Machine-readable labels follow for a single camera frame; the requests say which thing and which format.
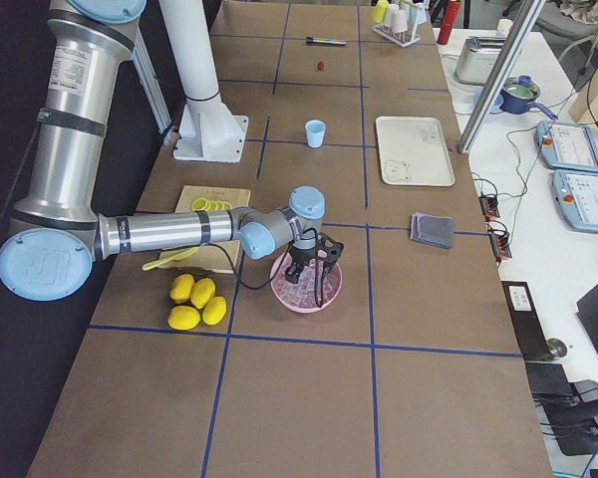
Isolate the red bottle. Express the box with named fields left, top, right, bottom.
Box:
left=437, top=0, right=461, bottom=45

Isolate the whole yellow lemon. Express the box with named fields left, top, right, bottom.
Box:
left=167, top=305, right=201, bottom=331

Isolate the teach pendant far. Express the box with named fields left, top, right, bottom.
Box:
left=536, top=120, right=598, bottom=173

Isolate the pink bowl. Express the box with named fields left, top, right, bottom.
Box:
left=270, top=254, right=344, bottom=314

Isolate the aluminium frame post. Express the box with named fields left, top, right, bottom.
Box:
left=456, top=0, right=546, bottom=153

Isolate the teach pendant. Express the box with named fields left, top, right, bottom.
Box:
left=536, top=120, right=598, bottom=173
left=552, top=169, right=598, bottom=234

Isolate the blue small bowl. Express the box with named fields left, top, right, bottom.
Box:
left=471, top=88, right=505, bottom=117

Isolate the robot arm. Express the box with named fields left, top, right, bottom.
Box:
left=0, top=1, right=325, bottom=301

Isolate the white wire cup rack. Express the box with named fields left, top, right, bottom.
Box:
left=371, top=0, right=430, bottom=47

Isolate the yellow cup on rack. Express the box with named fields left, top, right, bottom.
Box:
left=372, top=0, right=390, bottom=24

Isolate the pink cup on rack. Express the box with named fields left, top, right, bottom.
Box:
left=385, top=9, right=408, bottom=35

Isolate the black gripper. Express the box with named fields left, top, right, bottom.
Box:
left=285, top=233, right=320, bottom=283

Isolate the lemon slice front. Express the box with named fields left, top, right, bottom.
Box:
left=190, top=197, right=208, bottom=211

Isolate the light blue plastic cup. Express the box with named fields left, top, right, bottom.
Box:
left=305, top=119, right=326, bottom=148

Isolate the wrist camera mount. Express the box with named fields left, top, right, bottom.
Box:
left=315, top=234, right=344, bottom=275

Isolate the yellow plastic knife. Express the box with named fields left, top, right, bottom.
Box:
left=142, top=247, right=198, bottom=271

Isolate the teach pendant near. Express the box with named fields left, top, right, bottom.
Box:
left=552, top=169, right=598, bottom=234

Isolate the blue saucepan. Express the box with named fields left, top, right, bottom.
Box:
left=500, top=75, right=558, bottom=120

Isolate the folded grey cloth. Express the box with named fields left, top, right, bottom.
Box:
left=410, top=212, right=454, bottom=249

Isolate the steel muddler black tip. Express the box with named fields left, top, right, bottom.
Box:
left=305, top=36, right=348, bottom=47

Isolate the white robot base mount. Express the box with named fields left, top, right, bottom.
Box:
left=159, top=0, right=249, bottom=163

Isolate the cream bear serving tray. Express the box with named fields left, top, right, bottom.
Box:
left=375, top=116, right=455, bottom=187

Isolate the wooden cutting board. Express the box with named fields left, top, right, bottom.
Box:
left=158, top=185, right=251, bottom=274

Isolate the white toaster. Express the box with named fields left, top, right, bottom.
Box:
left=455, top=36, right=505, bottom=85

